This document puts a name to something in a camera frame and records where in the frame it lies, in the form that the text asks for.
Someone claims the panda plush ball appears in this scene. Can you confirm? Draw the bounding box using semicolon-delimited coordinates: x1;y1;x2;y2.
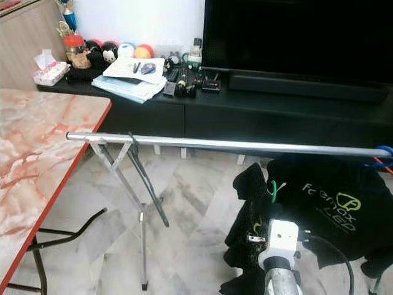
101;41;120;65

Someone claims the black television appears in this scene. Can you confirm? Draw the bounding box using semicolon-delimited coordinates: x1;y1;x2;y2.
201;0;393;90

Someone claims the small black box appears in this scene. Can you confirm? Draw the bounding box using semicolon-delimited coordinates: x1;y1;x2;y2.
201;73;222;93

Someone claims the red lidded jar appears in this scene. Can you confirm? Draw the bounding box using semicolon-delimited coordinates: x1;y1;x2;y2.
63;34;91;69

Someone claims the wooden cabinet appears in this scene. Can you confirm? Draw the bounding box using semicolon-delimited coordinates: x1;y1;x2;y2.
0;0;74;92

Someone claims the green white bottle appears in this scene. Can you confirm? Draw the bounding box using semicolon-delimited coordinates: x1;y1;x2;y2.
187;37;204;70

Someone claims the small black brass ornament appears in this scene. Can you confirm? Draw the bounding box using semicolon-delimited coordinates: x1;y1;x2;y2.
175;71;197;99

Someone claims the blue hanger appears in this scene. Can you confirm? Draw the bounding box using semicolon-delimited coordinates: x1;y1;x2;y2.
373;144;393;162

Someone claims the pale blue paper stack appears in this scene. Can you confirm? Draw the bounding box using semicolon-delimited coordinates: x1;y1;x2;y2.
91;74;163;103

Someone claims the marble folding table red edge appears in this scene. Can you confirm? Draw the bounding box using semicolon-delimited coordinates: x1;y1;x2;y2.
0;88;113;295

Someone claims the patterned tissue box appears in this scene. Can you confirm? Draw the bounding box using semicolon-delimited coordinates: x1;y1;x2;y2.
33;49;71;87

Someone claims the orange plush ball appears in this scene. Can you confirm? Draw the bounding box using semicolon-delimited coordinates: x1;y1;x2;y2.
135;43;155;60

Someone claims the red hanger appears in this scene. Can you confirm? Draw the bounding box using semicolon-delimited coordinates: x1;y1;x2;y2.
372;155;393;176

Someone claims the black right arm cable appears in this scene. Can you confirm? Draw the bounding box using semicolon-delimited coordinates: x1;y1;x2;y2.
298;231;356;295

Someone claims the white blue plush ball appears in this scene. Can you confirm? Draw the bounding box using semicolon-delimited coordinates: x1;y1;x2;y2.
118;42;136;60

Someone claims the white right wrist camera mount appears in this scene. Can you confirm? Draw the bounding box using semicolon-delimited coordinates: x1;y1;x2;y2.
258;219;302;271

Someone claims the black printed T-shirt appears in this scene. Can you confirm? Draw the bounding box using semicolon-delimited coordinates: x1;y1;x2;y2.
224;154;393;295

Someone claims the black TV console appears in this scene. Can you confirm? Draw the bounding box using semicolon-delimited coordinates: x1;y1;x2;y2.
37;77;393;167

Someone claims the white paper sheet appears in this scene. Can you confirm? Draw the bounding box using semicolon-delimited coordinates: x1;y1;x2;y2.
102;57;166;85

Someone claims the black soundbar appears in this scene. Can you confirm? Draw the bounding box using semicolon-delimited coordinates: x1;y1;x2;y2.
228;73;393;104

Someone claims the black red plush ball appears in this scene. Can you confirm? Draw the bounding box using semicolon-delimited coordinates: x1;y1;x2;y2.
86;39;104;67

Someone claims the black remote control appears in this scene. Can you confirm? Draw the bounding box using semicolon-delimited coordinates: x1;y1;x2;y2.
163;69;180;97

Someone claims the gold blue trophy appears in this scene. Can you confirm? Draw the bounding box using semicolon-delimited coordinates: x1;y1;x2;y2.
55;0;79;37

